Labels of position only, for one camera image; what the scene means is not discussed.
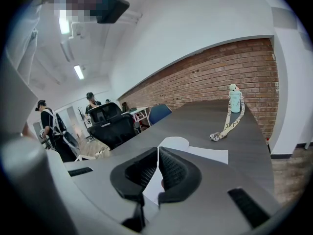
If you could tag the blue chair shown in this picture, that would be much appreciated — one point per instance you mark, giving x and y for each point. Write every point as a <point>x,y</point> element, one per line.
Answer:
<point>157,113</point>

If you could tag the black mesh office chair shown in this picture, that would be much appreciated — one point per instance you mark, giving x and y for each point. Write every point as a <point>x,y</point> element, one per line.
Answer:
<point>115,130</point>

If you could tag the white table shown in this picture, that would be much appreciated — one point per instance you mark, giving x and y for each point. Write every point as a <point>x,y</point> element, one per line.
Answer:
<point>137,110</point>

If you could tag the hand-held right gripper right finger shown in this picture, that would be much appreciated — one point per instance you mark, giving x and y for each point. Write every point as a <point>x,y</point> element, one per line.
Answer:
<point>179,174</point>

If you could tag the coat rack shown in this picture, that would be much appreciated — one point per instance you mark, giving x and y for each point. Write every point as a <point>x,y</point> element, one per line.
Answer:
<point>80,112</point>

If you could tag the ceiling light panel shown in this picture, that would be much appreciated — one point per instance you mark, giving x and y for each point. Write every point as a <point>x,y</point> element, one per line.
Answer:
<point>79,72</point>
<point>64,22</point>

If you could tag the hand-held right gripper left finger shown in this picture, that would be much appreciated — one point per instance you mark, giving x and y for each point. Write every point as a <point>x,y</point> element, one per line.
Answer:
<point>133,177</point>

